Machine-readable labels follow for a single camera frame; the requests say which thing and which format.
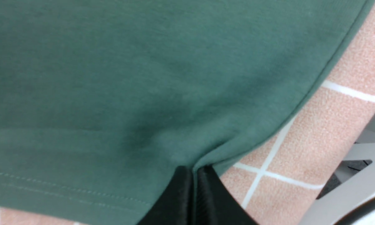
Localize grey metal frame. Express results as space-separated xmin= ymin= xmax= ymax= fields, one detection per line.
xmin=300 ymin=115 xmax=375 ymax=225

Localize pink grid tablecloth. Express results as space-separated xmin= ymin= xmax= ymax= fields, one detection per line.
xmin=0 ymin=0 xmax=375 ymax=225

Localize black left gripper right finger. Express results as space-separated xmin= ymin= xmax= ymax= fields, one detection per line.
xmin=195 ymin=166 xmax=257 ymax=225

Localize green long-sleeve top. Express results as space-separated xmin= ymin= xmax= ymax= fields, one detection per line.
xmin=0 ymin=0 xmax=374 ymax=225

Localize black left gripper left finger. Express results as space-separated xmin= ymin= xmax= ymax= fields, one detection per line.
xmin=138 ymin=166 xmax=193 ymax=225

